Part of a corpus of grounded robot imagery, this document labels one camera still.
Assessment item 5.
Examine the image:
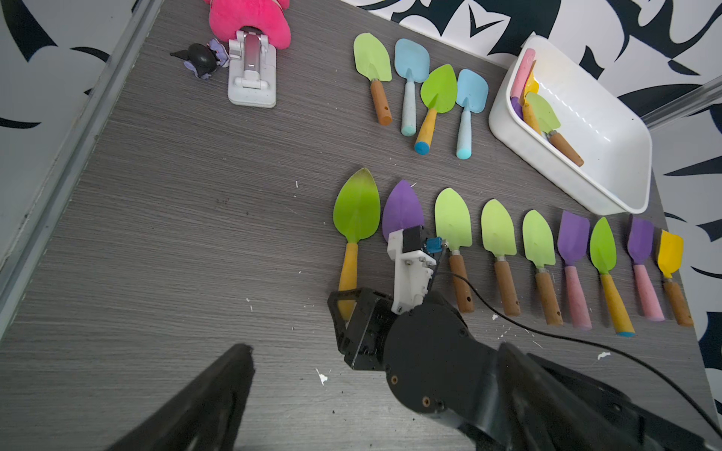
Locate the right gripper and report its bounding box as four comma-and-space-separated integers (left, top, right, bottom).
327, 289, 502, 428

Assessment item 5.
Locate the light blue toy shovel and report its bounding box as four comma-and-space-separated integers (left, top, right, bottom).
456, 69, 489, 160

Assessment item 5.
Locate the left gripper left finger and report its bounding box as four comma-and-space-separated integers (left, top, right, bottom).
109, 344, 255, 450

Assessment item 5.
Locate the bright green shovel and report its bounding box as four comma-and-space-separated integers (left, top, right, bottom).
333, 167, 381, 291

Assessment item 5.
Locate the light blue round shovel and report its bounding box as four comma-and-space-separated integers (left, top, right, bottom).
394, 39, 431, 137

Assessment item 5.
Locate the small black purple figurine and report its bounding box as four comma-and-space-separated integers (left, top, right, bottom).
170, 39, 231, 80

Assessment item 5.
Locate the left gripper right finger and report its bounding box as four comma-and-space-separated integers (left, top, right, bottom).
496, 343, 643, 450

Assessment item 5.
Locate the pink white plush doll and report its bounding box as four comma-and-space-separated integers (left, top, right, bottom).
206, 0, 291, 50

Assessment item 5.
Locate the purple round shovel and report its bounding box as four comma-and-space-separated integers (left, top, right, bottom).
382, 180, 425, 242

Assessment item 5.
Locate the purple pointed shovel pink handle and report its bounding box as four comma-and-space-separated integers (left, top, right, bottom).
627, 216, 665, 322

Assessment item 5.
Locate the green pointed shovel yellow handle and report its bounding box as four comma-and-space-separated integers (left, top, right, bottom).
590, 217, 636, 337

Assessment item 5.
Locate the green shovel orange handle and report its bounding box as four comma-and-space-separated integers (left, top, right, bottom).
353, 33, 393, 126

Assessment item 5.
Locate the yellow shovel wooden handle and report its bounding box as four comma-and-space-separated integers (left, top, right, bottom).
657, 230, 694, 327

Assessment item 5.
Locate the purple square shovel pink handle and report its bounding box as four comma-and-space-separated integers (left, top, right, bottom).
558, 210, 592, 331

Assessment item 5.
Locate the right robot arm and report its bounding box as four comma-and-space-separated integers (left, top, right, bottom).
327, 289, 708, 450

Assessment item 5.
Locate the white phone stand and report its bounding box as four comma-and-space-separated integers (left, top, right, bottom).
227, 30, 278, 108

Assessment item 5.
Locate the light green shovel wooden handle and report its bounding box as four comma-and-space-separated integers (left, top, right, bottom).
522, 210, 563, 326

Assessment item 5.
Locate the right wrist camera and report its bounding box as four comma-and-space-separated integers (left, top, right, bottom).
387, 225, 444, 315

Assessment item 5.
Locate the white storage box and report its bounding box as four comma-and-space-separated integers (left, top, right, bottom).
489, 36, 652, 216

